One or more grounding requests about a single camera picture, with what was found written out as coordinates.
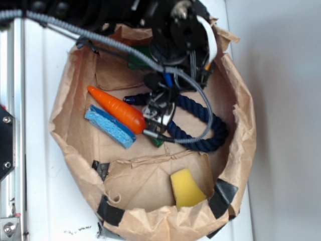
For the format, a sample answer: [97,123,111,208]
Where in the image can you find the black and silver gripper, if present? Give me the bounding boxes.
[142,73,178,138]

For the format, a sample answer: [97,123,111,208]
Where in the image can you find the dark blue rope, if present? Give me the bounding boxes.
[123,92,229,153]

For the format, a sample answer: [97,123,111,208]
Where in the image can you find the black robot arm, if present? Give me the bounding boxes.
[1,1,218,141]

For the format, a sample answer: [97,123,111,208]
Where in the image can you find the orange toy carrot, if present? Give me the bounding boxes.
[87,85,146,135]

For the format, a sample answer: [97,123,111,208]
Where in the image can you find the blue sponge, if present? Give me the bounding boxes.
[85,105,136,149]

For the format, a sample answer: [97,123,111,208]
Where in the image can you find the green wooden block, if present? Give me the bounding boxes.
[128,46,152,70]

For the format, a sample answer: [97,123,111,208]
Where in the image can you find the brown paper bag container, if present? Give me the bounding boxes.
[50,22,256,240]

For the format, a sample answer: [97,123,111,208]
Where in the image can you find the yellow sponge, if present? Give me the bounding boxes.
[170,168,207,208]

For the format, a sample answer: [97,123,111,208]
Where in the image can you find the white plastic tray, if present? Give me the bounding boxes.
[24,0,254,241]

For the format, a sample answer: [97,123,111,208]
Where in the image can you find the black mounting bracket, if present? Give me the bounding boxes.
[0,105,15,182]

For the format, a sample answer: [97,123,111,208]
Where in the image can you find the aluminium frame rail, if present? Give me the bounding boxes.
[1,19,29,240]

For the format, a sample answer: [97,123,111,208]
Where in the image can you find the grey braided cable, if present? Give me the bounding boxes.
[0,9,214,144]

